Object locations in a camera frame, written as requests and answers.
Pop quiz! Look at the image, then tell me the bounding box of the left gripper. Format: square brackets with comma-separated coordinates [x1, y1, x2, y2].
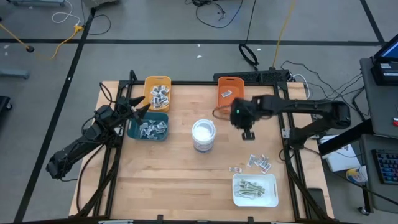
[114, 96, 152, 121]

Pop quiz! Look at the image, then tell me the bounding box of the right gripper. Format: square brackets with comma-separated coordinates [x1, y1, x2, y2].
[229, 98, 259, 141]

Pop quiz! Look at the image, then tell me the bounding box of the teal plastic bin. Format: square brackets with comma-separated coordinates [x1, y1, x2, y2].
[126, 111, 169, 141]

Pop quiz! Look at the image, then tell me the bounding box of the white disinfecting wipes canister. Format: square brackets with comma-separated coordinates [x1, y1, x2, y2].
[191, 119, 217, 153]

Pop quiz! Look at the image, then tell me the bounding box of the orange plastic bin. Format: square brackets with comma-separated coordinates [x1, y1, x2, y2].
[217, 77, 245, 110]

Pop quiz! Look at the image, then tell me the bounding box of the yellow plastic bin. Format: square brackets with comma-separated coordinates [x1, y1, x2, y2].
[143, 75, 172, 113]

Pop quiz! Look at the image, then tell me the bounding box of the black equipment box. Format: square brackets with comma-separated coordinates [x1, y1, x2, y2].
[213, 68, 290, 84]

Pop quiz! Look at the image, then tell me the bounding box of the white plastic bin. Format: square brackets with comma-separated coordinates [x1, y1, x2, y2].
[232, 173, 279, 208]

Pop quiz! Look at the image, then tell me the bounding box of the dark grey flat pad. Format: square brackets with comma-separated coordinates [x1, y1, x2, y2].
[306, 187, 328, 218]

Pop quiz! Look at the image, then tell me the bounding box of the white box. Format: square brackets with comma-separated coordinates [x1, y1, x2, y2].
[320, 135, 361, 172]

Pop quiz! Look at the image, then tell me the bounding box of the black desk support bar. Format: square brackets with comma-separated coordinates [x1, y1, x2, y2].
[317, 119, 374, 156]

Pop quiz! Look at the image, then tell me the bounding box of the wipes tub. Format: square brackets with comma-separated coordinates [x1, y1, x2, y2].
[345, 166, 369, 184]

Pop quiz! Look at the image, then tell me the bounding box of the grey floor bar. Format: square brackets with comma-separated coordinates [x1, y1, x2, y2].
[0, 68, 30, 80]

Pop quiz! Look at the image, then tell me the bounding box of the black caster base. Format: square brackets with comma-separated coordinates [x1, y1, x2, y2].
[0, 95, 12, 121]

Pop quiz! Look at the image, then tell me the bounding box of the grey desk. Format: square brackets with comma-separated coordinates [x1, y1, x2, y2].
[360, 133, 398, 214]
[359, 57, 398, 139]

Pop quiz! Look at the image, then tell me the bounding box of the black keyboard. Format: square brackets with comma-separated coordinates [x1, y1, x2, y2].
[371, 148, 398, 185]

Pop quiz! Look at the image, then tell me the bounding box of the black laptop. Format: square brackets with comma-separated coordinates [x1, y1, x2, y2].
[370, 40, 398, 87]

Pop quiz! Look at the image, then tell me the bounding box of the black hanging cable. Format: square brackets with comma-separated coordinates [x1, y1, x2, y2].
[238, 0, 261, 71]

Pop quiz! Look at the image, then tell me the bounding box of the black floor cable loop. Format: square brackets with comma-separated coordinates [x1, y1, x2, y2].
[81, 0, 112, 36]

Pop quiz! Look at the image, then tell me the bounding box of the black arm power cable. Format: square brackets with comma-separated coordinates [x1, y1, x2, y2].
[76, 142, 106, 215]

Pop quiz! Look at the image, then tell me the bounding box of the black aluminium table frame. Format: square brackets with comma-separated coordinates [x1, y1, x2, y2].
[76, 70, 335, 224]

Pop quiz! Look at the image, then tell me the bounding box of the yellow floor extension cable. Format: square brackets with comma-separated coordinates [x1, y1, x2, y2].
[0, 24, 84, 60]

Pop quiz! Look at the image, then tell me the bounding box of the yellow hanging cable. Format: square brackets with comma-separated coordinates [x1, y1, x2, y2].
[272, 0, 296, 69]

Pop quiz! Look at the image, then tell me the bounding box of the black cable bundle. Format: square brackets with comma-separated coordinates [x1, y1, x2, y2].
[279, 60, 366, 121]

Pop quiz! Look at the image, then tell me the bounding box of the black floor cable tangle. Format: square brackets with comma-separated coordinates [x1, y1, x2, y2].
[185, 0, 245, 29]

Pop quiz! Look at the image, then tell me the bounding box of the white floor cable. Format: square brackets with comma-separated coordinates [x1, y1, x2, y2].
[50, 0, 82, 27]

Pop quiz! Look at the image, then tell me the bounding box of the grey floor rail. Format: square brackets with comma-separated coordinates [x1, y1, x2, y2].
[6, 0, 67, 7]

